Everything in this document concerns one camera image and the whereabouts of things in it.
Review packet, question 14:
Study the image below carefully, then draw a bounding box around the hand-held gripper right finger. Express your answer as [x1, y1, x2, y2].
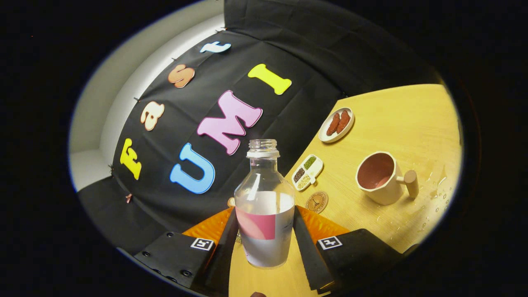
[293, 205, 407, 294]

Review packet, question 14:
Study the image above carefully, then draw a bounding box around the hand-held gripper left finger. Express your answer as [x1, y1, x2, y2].
[134, 206, 240, 295]

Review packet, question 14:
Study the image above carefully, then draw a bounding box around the round cork coaster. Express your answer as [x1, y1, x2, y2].
[306, 191, 329, 214]

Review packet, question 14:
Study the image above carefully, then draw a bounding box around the clear juice bottle pink label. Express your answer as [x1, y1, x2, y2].
[234, 139, 296, 269]

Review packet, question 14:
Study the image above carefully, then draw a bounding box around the cream cup with wooden handle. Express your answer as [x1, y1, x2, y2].
[356, 151, 420, 206]

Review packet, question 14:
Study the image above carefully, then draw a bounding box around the wooden table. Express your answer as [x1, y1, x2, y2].
[228, 84, 462, 297]

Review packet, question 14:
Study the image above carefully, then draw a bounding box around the white divided grain dish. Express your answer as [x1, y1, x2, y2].
[291, 154, 324, 192]

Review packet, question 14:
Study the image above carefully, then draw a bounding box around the white oval plate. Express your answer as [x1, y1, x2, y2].
[318, 107, 355, 144]

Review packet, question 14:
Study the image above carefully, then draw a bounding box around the red meat piece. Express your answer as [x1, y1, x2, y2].
[326, 113, 341, 137]
[336, 110, 351, 134]

